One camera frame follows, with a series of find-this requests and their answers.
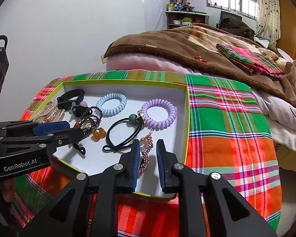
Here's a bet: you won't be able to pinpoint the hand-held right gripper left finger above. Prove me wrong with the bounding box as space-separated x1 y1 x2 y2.
18 142 141 237

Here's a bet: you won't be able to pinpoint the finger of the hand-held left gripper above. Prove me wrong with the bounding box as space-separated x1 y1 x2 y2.
0 127 86 155
0 120 71 137

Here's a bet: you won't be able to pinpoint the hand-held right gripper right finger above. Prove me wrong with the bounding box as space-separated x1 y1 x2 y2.
156 139 278 237

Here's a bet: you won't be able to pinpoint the pearl hair claw clip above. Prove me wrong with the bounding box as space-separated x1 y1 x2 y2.
32 101 65 124

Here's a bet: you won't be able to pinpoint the pink beaded hair clip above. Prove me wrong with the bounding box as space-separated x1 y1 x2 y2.
137 128 155 177

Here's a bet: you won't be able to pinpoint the black hair tie pink bead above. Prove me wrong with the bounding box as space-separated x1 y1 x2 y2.
70 101 88 155

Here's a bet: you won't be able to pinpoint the dark beaded bracelet orange beads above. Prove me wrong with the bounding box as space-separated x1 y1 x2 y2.
74 106 106 142

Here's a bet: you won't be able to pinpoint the black hair tie teal bead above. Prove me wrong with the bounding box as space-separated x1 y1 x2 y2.
102 110 146 153

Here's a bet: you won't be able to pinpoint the light blue coil hair tie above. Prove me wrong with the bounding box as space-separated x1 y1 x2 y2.
96 92 127 118

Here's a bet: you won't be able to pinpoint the yellow-green cardboard box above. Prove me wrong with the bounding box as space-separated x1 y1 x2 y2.
31 79 190 199

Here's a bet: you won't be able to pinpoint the black smart band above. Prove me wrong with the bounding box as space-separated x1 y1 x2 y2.
57 89 85 111

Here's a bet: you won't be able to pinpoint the plaid bed cloth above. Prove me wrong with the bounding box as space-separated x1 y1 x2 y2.
11 70 283 237

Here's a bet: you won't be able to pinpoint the pink bed sheet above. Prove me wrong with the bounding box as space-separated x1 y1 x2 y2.
106 53 195 73

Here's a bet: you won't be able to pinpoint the brown blanket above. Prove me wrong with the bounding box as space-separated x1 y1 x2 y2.
105 23 296 108

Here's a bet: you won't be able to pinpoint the white quilt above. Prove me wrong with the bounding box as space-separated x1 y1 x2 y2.
252 69 296 152

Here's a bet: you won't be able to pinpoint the folded plaid cloth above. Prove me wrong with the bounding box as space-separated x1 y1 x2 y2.
216 43 284 79

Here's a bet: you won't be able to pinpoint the wooden shelf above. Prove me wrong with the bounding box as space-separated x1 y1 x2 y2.
165 11 210 30

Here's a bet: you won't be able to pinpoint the dark clothing pile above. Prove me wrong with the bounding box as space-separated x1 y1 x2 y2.
218 17 256 40

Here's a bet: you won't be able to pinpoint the cluster of bottles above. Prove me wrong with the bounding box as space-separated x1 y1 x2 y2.
166 0 195 12

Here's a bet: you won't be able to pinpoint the black monitor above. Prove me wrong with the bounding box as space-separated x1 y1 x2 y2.
219 10 243 25

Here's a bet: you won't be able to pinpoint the window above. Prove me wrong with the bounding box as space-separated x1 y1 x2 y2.
206 0 259 21

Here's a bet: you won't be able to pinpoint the patterned curtain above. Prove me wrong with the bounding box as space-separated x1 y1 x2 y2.
255 0 282 47

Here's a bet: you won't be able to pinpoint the wooden wardrobe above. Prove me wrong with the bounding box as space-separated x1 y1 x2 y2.
276 0 296 62

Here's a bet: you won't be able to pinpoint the purple coil hair tie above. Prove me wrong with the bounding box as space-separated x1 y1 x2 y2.
140 99 177 129

